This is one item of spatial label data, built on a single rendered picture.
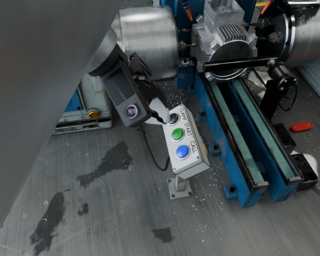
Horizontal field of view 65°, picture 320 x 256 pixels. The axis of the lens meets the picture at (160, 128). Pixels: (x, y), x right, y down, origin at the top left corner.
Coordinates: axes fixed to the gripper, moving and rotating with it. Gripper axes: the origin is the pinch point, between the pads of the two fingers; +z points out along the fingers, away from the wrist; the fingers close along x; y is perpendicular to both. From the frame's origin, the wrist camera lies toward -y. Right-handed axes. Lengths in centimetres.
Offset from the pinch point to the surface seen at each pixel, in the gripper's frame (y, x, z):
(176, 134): -0.2, 0.1, 5.1
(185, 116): 3.8, -3.0, 5.8
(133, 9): 43.8, -1.2, -5.2
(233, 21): 40, -26, 17
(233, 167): 0.6, -4.3, 33.1
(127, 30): 35.5, 2.4, -5.0
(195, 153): -6.8, -2.6, 5.8
